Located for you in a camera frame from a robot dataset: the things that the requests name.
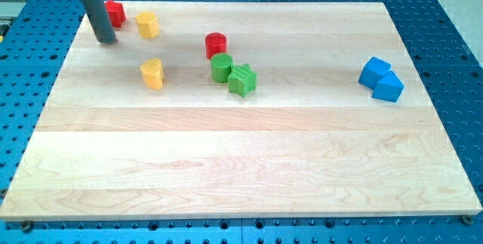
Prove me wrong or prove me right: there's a blue triangle block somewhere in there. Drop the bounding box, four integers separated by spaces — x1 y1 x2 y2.
372 71 405 103

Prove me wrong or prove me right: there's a red cylinder block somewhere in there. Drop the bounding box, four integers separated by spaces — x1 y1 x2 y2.
205 32 227 60

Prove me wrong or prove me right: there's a yellow heart block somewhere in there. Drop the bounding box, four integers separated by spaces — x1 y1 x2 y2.
140 58 165 90

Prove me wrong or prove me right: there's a blue cube block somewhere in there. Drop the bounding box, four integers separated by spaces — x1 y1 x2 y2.
358 57 392 89

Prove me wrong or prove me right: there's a green cylinder block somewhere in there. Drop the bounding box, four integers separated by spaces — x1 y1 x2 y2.
211 53 233 83

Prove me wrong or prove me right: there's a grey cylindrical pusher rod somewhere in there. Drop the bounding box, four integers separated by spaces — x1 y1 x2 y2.
81 0 115 44

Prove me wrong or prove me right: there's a green star block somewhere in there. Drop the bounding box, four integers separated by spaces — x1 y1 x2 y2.
228 63 257 97

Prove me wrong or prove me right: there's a red pentagon block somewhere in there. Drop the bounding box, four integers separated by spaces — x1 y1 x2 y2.
105 0 126 28

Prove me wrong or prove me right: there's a yellow hexagon block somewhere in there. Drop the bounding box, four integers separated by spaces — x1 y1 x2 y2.
135 11 160 39

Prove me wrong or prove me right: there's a wooden board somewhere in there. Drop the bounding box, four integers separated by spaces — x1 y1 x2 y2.
1 2 481 221

